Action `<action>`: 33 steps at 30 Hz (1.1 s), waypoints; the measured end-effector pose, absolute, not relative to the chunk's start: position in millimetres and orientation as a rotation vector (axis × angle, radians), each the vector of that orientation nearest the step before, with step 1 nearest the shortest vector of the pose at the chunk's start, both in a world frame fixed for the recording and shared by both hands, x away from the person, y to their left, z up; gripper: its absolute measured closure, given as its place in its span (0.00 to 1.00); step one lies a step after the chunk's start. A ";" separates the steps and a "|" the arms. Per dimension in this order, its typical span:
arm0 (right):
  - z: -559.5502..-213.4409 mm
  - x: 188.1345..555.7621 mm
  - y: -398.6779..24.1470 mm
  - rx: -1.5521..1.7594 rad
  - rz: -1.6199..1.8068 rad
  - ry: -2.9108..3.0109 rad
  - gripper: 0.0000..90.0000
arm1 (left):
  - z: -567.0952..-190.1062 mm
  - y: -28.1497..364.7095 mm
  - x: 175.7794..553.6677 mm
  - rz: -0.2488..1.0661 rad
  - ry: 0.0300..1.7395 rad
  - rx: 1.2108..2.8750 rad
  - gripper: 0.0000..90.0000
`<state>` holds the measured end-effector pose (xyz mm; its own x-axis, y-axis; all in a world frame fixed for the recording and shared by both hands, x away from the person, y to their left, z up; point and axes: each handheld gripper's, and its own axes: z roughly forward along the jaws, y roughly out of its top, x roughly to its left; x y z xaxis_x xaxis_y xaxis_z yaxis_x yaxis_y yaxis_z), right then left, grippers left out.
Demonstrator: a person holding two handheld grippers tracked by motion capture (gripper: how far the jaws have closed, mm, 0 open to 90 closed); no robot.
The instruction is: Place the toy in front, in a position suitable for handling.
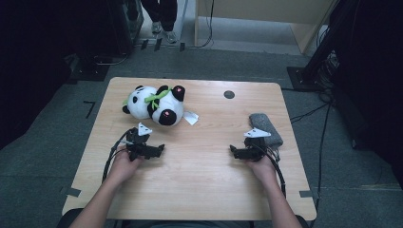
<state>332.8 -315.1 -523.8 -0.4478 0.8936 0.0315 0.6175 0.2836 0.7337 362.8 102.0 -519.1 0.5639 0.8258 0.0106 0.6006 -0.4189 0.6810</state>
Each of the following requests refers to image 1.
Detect grey towel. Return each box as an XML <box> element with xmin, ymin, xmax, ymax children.
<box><xmin>248</xmin><ymin>112</ymin><xmax>284</xmax><ymax>148</ymax></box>

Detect person's right hand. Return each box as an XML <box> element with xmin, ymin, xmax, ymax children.
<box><xmin>246</xmin><ymin>155</ymin><xmax>279</xmax><ymax>188</ymax></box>

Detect hand-held gripper cable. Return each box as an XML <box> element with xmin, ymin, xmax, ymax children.
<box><xmin>263</xmin><ymin>145</ymin><xmax>287</xmax><ymax>198</ymax></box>
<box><xmin>101</xmin><ymin>128</ymin><xmax>135</xmax><ymax>183</ymax></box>

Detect right hand-held gripper cable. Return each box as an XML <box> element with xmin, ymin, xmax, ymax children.
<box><xmin>263</xmin><ymin>145</ymin><xmax>287</xmax><ymax>198</ymax></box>

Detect black equipment rack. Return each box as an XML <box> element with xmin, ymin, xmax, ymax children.
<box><xmin>106</xmin><ymin>0</ymin><xmax>144</xmax><ymax>55</ymax></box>

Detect panda plush toy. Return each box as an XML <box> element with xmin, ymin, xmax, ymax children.
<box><xmin>122</xmin><ymin>84</ymin><xmax>200</xmax><ymax>127</ymax></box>

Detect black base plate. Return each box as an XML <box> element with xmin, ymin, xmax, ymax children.
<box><xmin>67</xmin><ymin>53</ymin><xmax>110</xmax><ymax>83</ymax></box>

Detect black floor cable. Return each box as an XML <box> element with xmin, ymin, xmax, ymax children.
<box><xmin>289</xmin><ymin>102</ymin><xmax>331</xmax><ymax>124</ymax></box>
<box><xmin>316</xmin><ymin>104</ymin><xmax>333</xmax><ymax>205</ymax></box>

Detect person's left hand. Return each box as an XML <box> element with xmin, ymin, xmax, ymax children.
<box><xmin>108</xmin><ymin>153</ymin><xmax>145</xmax><ymax>188</ymax></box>

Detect black hanging cable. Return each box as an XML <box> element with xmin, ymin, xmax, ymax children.
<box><xmin>189</xmin><ymin>0</ymin><xmax>216</xmax><ymax>49</ymax></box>

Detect light wooden cabinet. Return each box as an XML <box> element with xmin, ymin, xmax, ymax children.
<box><xmin>193</xmin><ymin>0</ymin><xmax>337</xmax><ymax>55</ymax></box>

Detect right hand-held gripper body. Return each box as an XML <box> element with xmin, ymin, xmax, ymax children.
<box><xmin>241</xmin><ymin>127</ymin><xmax>274</xmax><ymax>161</ymax></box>

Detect left hand-held gripper cable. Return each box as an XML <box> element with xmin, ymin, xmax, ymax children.
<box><xmin>101</xmin><ymin>128</ymin><xmax>135</xmax><ymax>183</ymax></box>

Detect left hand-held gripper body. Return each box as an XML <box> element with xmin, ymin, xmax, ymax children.
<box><xmin>125</xmin><ymin>123</ymin><xmax>154</xmax><ymax>162</ymax></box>

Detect black metal stand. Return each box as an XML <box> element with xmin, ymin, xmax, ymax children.
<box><xmin>286</xmin><ymin>0</ymin><xmax>351</xmax><ymax>93</ymax></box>

